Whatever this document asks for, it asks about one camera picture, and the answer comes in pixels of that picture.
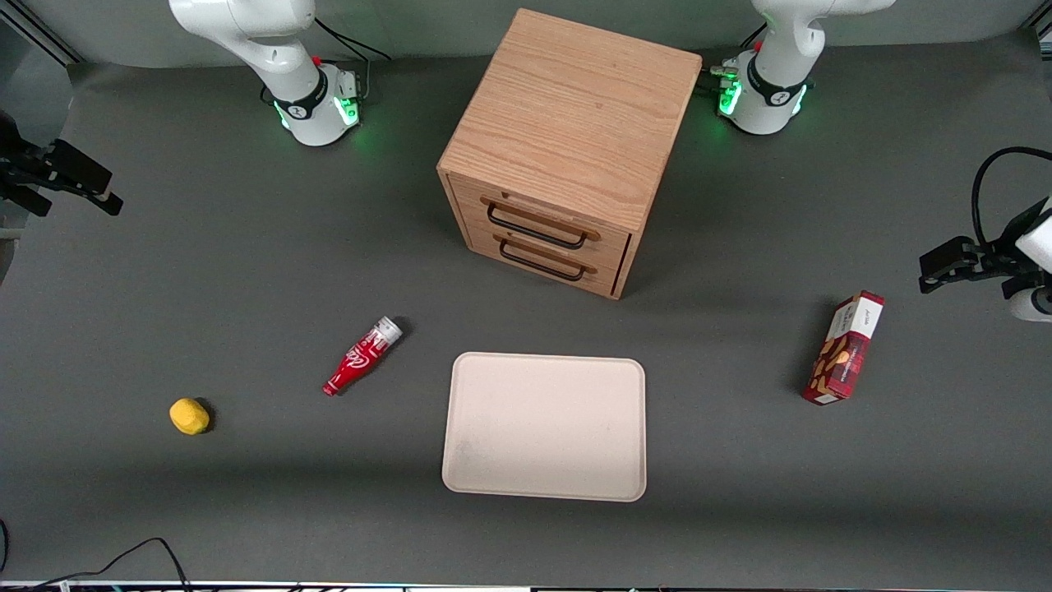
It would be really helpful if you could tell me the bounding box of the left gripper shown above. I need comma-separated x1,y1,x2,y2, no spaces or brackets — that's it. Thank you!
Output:
919,197,1052,294

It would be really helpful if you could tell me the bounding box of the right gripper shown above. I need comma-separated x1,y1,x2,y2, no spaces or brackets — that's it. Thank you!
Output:
0,111,124,217

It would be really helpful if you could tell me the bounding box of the wooden drawer with handle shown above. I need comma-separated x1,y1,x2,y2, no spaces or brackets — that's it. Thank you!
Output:
464,222,630,298
450,175,634,268

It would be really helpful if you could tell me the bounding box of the black metal drawer handle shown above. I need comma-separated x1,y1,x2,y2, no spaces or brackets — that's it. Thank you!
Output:
499,238,587,282
487,201,589,250

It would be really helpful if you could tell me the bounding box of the wooden drawer cabinet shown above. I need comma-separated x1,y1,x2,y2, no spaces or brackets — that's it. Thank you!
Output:
436,8,704,300

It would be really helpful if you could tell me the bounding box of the red plaid cookie box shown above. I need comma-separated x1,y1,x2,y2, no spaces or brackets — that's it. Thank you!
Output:
802,290,886,406

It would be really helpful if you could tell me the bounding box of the yellow lemon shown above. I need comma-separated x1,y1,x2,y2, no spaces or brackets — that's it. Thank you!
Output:
169,398,211,436

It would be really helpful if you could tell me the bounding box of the red cola bottle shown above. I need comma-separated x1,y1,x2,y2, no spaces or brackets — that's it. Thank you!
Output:
322,317,404,398

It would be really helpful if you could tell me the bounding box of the beige rectangular tray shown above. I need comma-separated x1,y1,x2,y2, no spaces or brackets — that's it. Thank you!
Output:
441,352,648,503

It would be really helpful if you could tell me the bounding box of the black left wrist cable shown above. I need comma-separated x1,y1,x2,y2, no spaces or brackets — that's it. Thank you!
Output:
971,146,1052,249

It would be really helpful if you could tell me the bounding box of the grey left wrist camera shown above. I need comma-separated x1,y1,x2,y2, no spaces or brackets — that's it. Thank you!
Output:
1008,284,1052,323

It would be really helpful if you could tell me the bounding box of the black arm base cable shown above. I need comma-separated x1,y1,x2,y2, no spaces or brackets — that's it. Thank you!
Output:
312,16,394,104

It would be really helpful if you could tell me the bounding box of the black cable at table edge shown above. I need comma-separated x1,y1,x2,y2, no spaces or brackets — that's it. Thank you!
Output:
0,537,194,592

